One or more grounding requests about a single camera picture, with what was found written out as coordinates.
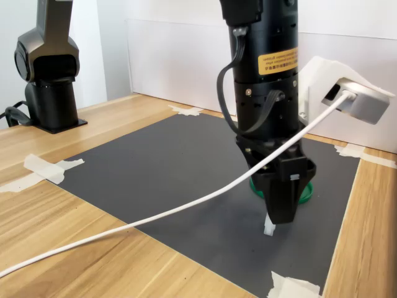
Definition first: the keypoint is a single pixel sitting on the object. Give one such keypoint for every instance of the small white plastic terminal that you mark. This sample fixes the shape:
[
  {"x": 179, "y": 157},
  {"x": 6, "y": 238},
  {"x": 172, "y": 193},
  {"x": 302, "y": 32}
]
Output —
[{"x": 269, "y": 229}]

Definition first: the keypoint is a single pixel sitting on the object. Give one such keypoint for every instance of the round green lid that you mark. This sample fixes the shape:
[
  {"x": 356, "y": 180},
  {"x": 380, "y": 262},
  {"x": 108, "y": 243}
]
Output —
[{"x": 305, "y": 194}]

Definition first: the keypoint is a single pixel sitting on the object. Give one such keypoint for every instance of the folded white tape piece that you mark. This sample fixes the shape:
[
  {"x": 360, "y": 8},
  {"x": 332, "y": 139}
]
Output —
[{"x": 350, "y": 151}]

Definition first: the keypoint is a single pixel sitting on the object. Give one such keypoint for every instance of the torn white tape piece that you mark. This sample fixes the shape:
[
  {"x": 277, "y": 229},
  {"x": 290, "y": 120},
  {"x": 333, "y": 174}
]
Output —
[{"x": 290, "y": 287}]

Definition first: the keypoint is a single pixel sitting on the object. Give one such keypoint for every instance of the long white tape strip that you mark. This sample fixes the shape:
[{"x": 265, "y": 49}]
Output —
[
  {"x": 21, "y": 183},
  {"x": 380, "y": 160}
]

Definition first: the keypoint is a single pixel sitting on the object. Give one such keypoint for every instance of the dark grey mat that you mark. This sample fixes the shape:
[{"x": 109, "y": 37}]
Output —
[{"x": 173, "y": 174}]

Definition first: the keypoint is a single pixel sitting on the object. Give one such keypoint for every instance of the crumpled white tape piece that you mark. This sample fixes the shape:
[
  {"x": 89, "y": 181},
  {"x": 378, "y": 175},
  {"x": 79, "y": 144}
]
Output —
[{"x": 186, "y": 110}]

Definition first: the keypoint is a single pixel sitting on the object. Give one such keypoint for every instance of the wide white tape piece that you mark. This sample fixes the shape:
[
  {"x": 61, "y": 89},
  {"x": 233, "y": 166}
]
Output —
[{"x": 49, "y": 169}]

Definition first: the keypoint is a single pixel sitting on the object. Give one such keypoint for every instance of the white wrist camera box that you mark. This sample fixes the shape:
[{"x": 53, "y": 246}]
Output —
[{"x": 366, "y": 102}]

